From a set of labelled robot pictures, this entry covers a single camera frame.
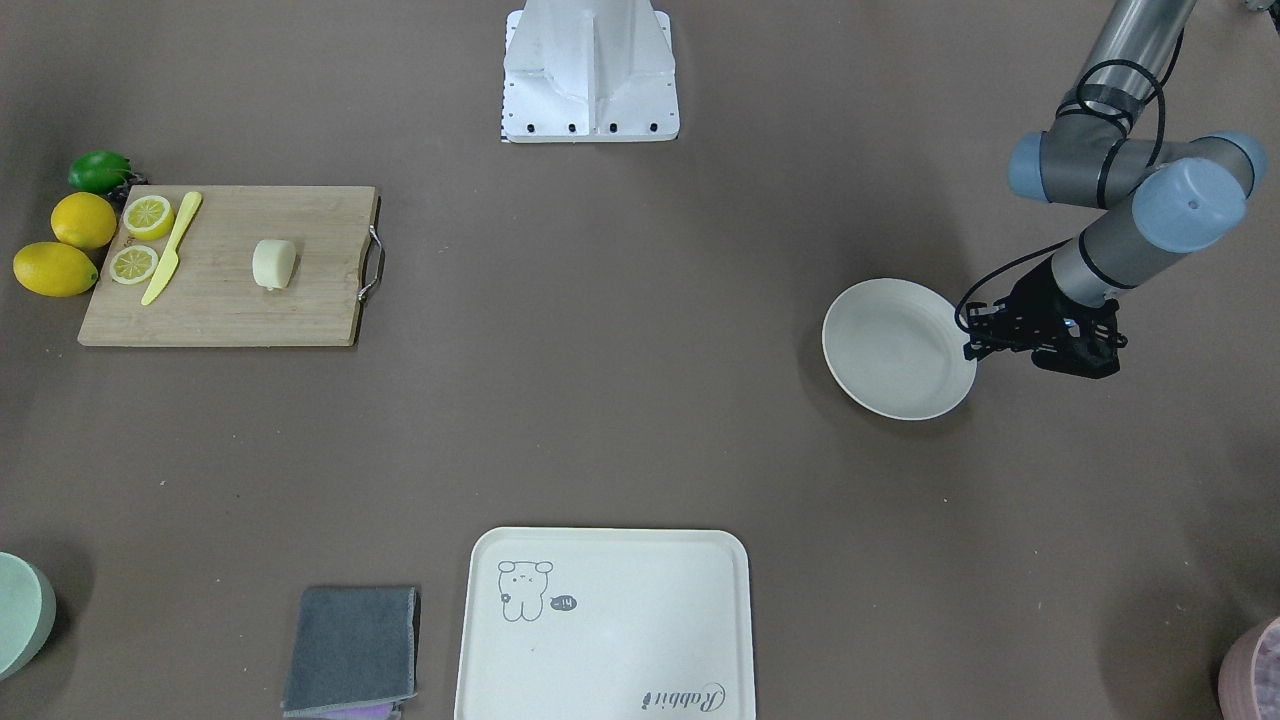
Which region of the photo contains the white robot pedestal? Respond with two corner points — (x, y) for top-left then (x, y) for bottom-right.
(500, 1), (681, 143)

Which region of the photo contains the cream rabbit tray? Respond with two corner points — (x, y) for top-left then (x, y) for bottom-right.
(454, 527), (756, 719)

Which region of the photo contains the yellow plastic knife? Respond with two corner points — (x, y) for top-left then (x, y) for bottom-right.
(140, 191), (204, 306)

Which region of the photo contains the white steamed bun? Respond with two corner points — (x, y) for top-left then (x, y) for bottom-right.
(251, 238), (298, 291)

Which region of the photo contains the green lime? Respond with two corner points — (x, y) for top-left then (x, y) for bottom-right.
(67, 150), (134, 195)

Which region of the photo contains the pink bowl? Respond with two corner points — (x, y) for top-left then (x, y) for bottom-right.
(1217, 618), (1279, 719)

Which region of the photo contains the bamboo cutting board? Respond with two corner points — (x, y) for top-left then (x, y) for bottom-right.
(78, 184), (380, 347)

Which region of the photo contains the cream round plate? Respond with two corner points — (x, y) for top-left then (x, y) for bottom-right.
(820, 278), (977, 421)

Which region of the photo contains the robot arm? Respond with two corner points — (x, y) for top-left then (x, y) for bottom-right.
(955, 1), (1268, 379)

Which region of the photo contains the green bowl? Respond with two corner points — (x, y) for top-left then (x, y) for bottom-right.
(1, 552), (58, 680)

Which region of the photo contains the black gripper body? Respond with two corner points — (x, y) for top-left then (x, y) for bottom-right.
(986, 259), (1126, 379)

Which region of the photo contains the lemon half slice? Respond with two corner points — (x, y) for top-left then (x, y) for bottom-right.
(105, 245), (160, 286)
(122, 195), (177, 242)

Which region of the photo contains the whole yellow lemon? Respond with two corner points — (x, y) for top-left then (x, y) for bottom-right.
(12, 242), (99, 299)
(50, 191), (118, 250)

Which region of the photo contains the grey folded cloth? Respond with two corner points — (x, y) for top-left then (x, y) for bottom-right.
(282, 585), (419, 719)

